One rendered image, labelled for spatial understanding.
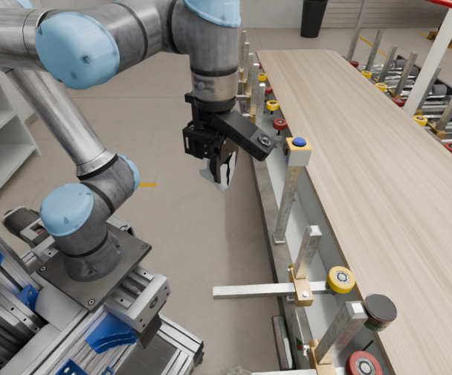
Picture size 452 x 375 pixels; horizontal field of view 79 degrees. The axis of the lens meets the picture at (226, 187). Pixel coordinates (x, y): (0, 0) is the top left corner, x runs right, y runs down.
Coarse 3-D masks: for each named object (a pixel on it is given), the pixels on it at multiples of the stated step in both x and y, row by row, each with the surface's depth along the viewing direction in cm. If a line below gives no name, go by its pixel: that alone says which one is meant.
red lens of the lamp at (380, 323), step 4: (372, 292) 57; (376, 292) 57; (368, 296) 57; (364, 300) 56; (364, 304) 56; (364, 308) 56; (368, 312) 54; (396, 312) 54; (368, 316) 55; (372, 316) 54; (396, 316) 54; (368, 320) 55; (372, 320) 54; (376, 320) 54; (380, 320) 53; (392, 320) 53; (376, 324) 54; (380, 324) 54; (384, 324) 54; (388, 324) 54
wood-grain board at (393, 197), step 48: (288, 96) 190; (336, 96) 190; (384, 96) 190; (336, 144) 146; (384, 144) 146; (432, 144) 146; (336, 192) 118; (384, 192) 118; (432, 192) 118; (336, 240) 101; (384, 240) 100; (432, 240) 100; (384, 288) 86; (432, 288) 86; (384, 336) 76; (432, 336) 76
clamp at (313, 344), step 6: (312, 342) 78; (318, 342) 78; (312, 348) 76; (312, 354) 75; (312, 360) 75; (312, 366) 76; (318, 366) 73; (324, 366) 73; (330, 366) 73; (318, 372) 72; (324, 372) 72; (330, 372) 72
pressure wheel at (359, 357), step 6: (354, 354) 72; (360, 354) 72; (366, 354) 72; (348, 360) 72; (354, 360) 71; (360, 360) 71; (366, 360) 71; (372, 360) 71; (348, 366) 71; (354, 366) 70; (360, 366) 70; (366, 366) 69; (372, 366) 70; (378, 366) 70; (348, 372) 71; (354, 372) 69; (360, 372) 69; (366, 372) 69; (372, 372) 69; (378, 372) 69
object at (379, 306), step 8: (376, 296) 57; (384, 296) 57; (368, 304) 55; (376, 304) 55; (384, 304) 55; (392, 304) 55; (376, 312) 54; (384, 312) 54; (392, 312) 54; (384, 320) 53; (360, 328) 58
